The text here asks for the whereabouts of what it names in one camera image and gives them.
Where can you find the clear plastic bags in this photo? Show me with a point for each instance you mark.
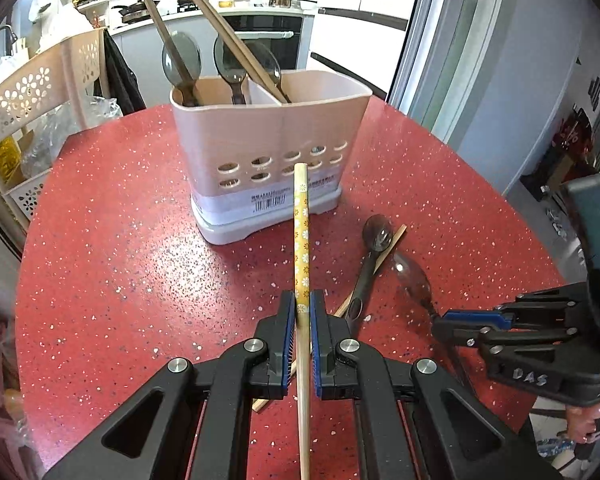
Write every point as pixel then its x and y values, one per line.
pixel 65 130

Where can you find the white tall cabinet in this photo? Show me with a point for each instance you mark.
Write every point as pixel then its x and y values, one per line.
pixel 365 15

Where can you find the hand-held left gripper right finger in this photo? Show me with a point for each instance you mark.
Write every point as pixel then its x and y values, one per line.
pixel 317 360

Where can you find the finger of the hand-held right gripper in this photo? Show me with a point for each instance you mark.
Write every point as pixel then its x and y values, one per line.
pixel 475 316
pixel 460 335

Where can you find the person's right hand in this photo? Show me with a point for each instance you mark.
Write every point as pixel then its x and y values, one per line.
pixel 582 427

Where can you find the black kitchen faucet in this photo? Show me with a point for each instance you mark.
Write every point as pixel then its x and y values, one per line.
pixel 7 35

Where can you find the steel pot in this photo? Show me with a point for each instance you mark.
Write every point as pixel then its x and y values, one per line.
pixel 280 1

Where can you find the yellow oil bottle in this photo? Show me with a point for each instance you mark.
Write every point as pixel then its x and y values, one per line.
pixel 5 157

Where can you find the pink plastic utensil holder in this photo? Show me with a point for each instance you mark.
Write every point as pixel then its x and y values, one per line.
pixel 260 135

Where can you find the pink plastic stool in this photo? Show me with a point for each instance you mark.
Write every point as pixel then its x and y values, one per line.
pixel 2 435

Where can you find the yellow floral chopstick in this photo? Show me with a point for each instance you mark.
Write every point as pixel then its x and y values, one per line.
pixel 301 240

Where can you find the black built-in oven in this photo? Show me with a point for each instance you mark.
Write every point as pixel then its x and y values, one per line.
pixel 267 40

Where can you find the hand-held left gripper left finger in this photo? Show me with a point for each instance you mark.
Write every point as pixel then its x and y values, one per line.
pixel 285 360

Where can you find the white hanging plastic bag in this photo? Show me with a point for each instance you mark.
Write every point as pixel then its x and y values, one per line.
pixel 41 2

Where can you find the glass sliding door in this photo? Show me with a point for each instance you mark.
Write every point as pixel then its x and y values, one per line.
pixel 450 45

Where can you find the dark floor clutter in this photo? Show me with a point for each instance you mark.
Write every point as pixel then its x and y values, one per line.
pixel 575 150

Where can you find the beige perforated plastic cart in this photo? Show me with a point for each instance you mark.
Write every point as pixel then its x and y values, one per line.
pixel 35 90

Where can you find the black hanging cloth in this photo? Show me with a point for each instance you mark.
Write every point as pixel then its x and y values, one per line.
pixel 117 75

